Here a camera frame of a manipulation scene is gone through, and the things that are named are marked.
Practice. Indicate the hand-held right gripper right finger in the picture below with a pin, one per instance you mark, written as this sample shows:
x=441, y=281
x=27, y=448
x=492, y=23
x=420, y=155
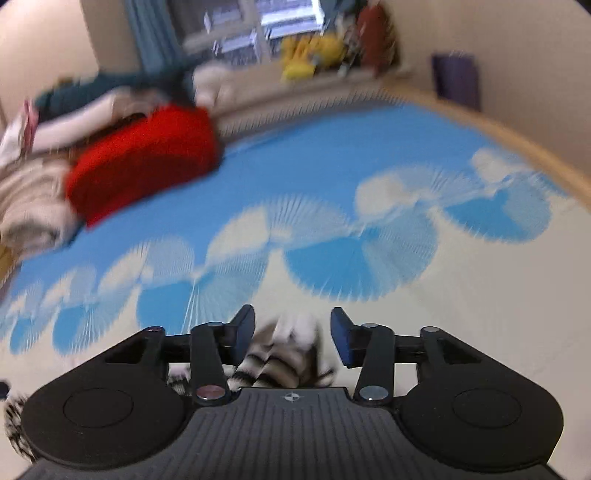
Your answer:
x=342, y=337

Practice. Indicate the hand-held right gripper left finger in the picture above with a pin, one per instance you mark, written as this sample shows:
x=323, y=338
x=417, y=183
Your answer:
x=242, y=334

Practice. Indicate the striped hooded top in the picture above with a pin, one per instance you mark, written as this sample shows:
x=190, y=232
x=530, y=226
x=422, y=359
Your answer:
x=272, y=364

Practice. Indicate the blue patterned bed sheet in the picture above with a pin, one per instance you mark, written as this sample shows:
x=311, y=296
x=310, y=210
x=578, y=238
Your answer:
x=323, y=184

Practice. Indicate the red folded blanket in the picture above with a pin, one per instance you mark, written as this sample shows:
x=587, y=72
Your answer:
x=143, y=161

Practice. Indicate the cream folded blanket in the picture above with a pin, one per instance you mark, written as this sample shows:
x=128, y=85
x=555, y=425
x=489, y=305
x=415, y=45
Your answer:
x=32, y=207

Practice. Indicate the white plush toy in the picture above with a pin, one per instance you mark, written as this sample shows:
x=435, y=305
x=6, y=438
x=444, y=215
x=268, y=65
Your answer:
x=214, y=85

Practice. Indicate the teal shark plush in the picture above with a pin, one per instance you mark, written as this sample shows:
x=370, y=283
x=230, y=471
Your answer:
x=115, y=85

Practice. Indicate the purple bag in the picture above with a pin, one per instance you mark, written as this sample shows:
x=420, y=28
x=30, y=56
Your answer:
x=456, y=81

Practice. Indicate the yellow plush toy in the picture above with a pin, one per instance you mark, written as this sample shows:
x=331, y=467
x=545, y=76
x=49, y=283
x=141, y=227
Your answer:
x=309, y=55

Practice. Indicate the pink cloth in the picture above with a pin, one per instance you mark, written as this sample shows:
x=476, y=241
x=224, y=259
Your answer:
x=27, y=124

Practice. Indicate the window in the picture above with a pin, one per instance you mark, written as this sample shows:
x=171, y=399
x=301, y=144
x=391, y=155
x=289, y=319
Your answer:
x=258, y=23

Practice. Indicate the blue curtain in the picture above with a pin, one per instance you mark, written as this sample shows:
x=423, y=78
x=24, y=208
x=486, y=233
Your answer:
x=152, y=32

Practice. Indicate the wooden bed frame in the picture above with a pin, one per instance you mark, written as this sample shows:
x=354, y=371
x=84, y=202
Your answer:
x=508, y=134

